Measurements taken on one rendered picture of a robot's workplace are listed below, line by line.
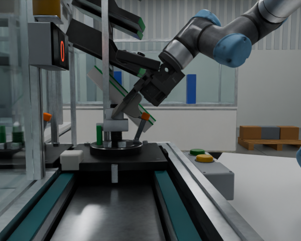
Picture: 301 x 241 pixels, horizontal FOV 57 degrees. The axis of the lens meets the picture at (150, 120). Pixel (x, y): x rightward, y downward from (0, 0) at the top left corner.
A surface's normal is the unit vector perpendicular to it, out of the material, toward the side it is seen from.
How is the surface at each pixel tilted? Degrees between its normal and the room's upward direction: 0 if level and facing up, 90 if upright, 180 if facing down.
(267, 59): 90
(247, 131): 90
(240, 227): 0
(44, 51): 90
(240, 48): 115
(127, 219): 0
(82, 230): 0
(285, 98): 90
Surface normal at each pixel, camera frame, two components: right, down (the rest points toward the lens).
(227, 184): 0.08, 0.10
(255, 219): 0.00, -1.00
